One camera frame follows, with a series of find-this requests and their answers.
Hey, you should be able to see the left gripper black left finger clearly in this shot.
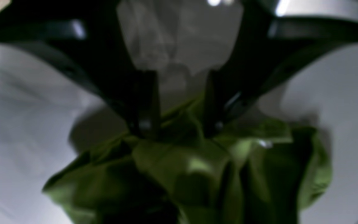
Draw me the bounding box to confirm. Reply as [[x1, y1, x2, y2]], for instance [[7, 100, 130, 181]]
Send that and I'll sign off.
[[0, 0, 160, 138]]

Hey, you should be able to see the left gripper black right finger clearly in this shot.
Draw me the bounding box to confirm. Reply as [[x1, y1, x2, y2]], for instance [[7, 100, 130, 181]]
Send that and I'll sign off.
[[203, 0, 358, 138]]

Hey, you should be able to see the green T-shirt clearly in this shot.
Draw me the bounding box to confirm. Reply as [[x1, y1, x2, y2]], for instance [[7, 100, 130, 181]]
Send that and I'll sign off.
[[42, 98, 332, 224]]

